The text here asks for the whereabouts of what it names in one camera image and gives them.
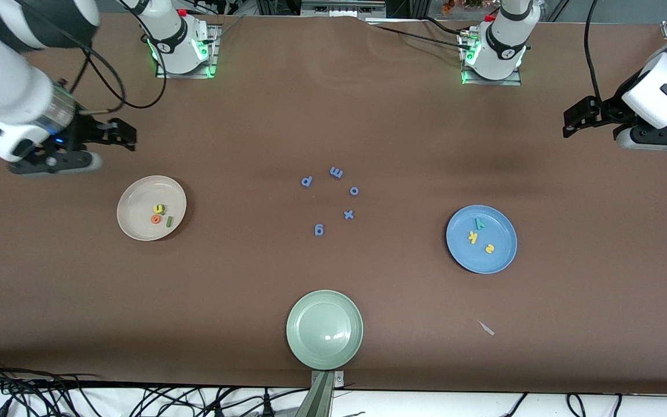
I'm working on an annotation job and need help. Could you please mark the beige round plate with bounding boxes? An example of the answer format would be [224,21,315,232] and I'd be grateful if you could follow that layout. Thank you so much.
[116,175,188,242]

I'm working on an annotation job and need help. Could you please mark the blue round plate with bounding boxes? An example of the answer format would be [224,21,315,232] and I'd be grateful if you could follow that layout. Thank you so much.
[446,205,518,275]

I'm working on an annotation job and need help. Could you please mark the orange dried flowers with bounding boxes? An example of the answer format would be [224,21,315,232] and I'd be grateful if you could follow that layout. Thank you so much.
[441,0,488,13]

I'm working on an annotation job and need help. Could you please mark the brown table cover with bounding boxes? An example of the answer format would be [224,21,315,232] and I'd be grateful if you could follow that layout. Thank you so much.
[0,10,667,396]

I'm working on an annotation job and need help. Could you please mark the grey metal box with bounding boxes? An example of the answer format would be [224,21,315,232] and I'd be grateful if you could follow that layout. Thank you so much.
[300,0,387,18]

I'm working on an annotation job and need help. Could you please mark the green round plate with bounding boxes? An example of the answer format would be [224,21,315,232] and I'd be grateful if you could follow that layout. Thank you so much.
[286,290,364,371]

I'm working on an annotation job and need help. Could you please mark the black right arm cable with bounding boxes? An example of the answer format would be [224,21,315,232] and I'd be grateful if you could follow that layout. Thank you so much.
[56,0,167,111]

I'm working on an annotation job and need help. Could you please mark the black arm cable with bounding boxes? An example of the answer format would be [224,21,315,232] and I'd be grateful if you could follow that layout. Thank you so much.
[56,0,167,111]
[584,0,604,104]

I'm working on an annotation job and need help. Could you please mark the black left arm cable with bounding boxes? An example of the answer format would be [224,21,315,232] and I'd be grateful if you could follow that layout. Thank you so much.
[584,0,604,104]

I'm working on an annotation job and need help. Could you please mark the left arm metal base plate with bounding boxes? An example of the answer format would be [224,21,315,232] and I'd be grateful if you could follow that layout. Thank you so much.
[460,32,523,86]

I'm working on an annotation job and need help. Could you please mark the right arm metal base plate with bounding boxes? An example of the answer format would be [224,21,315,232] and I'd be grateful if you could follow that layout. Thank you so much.
[156,23,219,79]

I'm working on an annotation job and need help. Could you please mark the black base cable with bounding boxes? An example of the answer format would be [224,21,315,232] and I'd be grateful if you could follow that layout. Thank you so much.
[368,23,467,52]
[420,16,474,38]

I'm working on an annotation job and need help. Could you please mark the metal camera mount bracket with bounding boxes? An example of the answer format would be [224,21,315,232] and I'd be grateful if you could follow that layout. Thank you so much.
[294,371,346,417]

